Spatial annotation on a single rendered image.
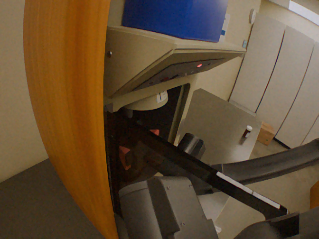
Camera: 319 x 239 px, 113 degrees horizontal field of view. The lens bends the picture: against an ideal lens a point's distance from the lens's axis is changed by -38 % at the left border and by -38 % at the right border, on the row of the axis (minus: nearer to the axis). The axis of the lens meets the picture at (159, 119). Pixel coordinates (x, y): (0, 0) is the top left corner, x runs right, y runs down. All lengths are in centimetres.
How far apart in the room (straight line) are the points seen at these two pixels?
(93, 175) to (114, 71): 13
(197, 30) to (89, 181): 21
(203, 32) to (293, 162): 34
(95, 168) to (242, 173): 30
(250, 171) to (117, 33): 36
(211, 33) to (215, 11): 3
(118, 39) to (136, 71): 5
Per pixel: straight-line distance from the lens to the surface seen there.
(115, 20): 24
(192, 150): 43
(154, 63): 16
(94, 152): 17
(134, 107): 39
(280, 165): 41
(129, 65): 18
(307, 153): 45
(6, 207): 79
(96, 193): 23
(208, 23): 21
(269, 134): 318
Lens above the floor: 153
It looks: 34 degrees down
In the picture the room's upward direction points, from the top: 12 degrees clockwise
